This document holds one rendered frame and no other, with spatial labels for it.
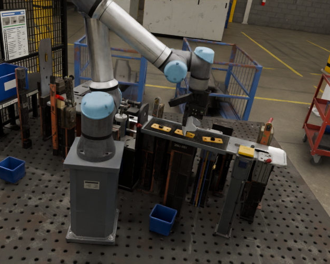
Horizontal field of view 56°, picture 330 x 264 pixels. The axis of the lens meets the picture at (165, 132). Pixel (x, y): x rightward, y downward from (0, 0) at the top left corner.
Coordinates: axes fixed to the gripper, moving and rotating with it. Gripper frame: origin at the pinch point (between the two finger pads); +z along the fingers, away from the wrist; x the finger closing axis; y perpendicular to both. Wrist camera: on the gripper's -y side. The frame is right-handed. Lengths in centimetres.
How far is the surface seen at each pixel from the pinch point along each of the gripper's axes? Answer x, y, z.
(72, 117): 12, -67, 18
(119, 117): 7.1, -35.8, 7.3
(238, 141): 39.8, 20.0, 17.4
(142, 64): 199, -114, 37
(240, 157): -0.9, 25.1, 3.9
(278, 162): 31, 42, 17
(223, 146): -0.3, 17.6, 1.5
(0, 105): -4, -101, 16
